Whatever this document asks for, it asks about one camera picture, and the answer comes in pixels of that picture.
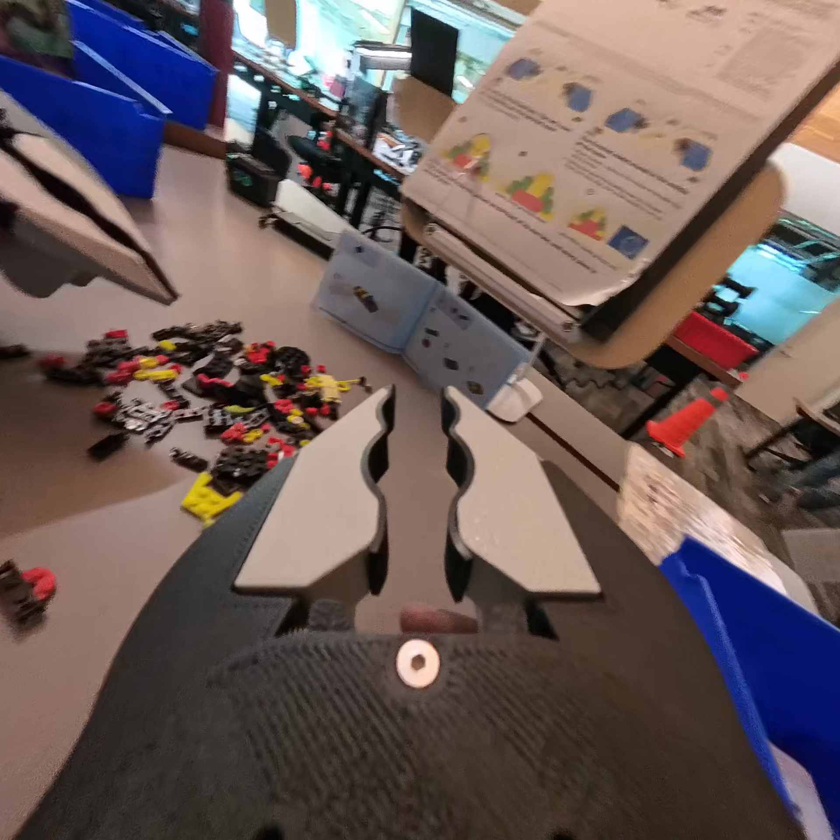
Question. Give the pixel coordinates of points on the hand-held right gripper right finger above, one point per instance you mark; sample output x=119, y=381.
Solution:
x=518, y=525

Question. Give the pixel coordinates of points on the red half-round lego tile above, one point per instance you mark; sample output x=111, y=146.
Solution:
x=40, y=581

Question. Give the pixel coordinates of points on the black lego hinge plate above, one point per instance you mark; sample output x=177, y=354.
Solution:
x=18, y=590

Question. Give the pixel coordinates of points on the black monitor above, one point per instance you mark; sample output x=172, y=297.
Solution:
x=433, y=49

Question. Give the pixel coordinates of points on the background workbench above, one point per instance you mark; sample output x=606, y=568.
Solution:
x=308, y=95

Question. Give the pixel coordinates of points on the printed instruction sheet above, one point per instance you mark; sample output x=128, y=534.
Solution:
x=623, y=131

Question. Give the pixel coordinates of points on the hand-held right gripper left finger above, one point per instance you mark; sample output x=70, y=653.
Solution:
x=315, y=518

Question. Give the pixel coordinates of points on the orange traffic cone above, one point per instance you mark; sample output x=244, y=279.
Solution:
x=682, y=420

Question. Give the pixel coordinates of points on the white stand clamp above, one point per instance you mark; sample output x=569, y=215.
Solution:
x=518, y=397

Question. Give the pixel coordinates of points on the pile of loose lego pieces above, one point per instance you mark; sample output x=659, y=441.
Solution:
x=236, y=394

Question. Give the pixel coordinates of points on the black office chair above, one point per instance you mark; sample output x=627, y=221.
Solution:
x=315, y=161

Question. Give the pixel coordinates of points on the blue plastic bin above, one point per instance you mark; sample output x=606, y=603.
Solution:
x=157, y=72
x=774, y=656
x=111, y=131

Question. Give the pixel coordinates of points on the light blue instruction booklet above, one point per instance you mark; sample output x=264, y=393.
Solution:
x=387, y=308

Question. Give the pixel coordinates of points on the red plastic bin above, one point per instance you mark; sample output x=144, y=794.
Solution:
x=715, y=341

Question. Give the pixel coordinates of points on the person's right hand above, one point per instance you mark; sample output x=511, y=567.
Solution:
x=433, y=620

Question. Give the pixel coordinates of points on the yellow lego wedge plate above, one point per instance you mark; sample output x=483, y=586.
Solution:
x=208, y=500

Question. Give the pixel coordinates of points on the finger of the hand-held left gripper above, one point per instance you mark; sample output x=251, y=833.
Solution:
x=65, y=229
x=85, y=184

